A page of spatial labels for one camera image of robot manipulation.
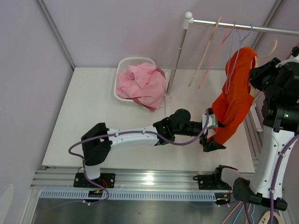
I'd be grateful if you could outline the spare beige hanger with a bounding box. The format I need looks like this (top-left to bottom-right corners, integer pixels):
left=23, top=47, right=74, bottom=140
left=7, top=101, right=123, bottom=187
left=258, top=211, right=284, bottom=224

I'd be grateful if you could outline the metal clothes rack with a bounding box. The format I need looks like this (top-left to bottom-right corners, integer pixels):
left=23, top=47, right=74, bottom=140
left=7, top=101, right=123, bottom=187
left=165, top=12, right=299, bottom=97

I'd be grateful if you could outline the white plastic basket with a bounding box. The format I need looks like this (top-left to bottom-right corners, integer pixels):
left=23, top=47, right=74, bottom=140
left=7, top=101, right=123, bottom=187
left=114, top=56, right=167, bottom=106

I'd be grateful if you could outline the beige plastic hanger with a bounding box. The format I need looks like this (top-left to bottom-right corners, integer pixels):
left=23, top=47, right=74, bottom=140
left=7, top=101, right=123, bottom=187
left=188, top=16, right=222, bottom=87

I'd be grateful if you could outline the white slotted cable duct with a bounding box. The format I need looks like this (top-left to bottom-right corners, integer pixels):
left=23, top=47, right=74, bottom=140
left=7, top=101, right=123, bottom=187
left=40, top=189, right=216, bottom=202

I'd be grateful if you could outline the dark pink t shirt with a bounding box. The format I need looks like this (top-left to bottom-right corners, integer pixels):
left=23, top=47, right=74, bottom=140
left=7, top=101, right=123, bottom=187
left=132, top=68, right=166, bottom=112

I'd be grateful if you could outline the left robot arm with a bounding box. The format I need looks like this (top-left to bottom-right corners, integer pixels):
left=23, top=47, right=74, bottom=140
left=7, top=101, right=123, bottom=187
left=81, top=109, right=225, bottom=187

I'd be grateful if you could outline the spare blue wire hanger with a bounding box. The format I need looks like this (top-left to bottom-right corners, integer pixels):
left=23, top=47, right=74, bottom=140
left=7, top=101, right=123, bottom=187
left=232, top=204, right=256, bottom=224

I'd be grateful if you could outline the spare pink wire hanger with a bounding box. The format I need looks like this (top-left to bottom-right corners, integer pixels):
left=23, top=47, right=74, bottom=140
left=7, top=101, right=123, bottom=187
left=221, top=200, right=252, bottom=224

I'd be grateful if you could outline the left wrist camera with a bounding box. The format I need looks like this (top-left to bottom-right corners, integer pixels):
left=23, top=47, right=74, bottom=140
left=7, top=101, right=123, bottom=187
left=202, top=114, right=218, bottom=129

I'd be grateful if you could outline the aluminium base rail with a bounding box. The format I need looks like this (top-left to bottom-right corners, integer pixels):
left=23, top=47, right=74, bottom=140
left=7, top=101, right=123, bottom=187
left=30, top=167, right=212, bottom=191

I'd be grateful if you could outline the orange t shirt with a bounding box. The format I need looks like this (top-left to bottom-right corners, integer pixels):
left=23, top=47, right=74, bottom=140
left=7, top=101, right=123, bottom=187
left=211, top=47, right=257, bottom=145

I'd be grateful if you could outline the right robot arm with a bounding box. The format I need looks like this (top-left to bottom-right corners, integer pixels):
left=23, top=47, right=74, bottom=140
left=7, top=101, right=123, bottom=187
left=213, top=56, right=299, bottom=211

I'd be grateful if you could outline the light pink tank top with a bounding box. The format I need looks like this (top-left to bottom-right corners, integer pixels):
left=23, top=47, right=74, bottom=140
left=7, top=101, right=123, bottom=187
left=116, top=63, right=166, bottom=110

